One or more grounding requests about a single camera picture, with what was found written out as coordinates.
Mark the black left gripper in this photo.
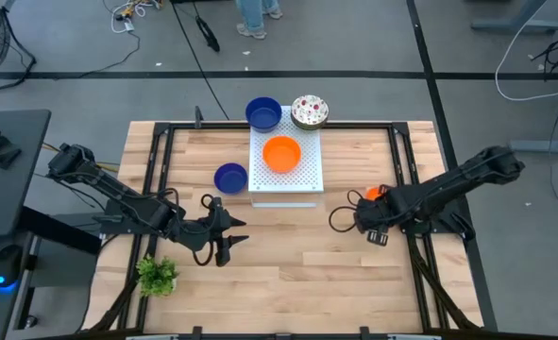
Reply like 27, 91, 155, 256
176, 196, 250, 268

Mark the blue mini bowl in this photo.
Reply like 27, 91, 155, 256
212, 162, 249, 196
245, 96, 283, 134

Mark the floral mini bowl green outside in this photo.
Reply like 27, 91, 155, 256
290, 93, 330, 131

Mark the white perforated metal rack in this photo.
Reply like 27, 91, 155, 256
247, 105, 325, 209

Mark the small green potted plant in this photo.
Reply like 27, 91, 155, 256
135, 254, 180, 298

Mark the grey table foot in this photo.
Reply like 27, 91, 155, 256
508, 138, 558, 154

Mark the person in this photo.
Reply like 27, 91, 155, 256
234, 0, 283, 41

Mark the black desk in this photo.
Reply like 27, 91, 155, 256
0, 109, 52, 240

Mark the black computer mouse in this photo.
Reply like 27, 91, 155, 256
0, 244, 25, 289

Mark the grey table leg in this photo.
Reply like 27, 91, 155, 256
469, 0, 558, 35

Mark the black monitor stand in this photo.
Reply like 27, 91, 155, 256
0, 117, 24, 171

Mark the black aluminium rig frame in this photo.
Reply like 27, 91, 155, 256
82, 121, 485, 340

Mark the yellow cable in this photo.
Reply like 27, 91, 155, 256
41, 143, 121, 174

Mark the long black floor cable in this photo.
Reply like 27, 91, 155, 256
170, 0, 231, 122

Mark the white floor cable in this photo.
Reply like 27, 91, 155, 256
494, 0, 558, 102

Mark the black strap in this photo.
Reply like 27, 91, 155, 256
194, 15, 222, 53

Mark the white power strip with cables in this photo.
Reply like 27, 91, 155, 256
102, 0, 162, 35

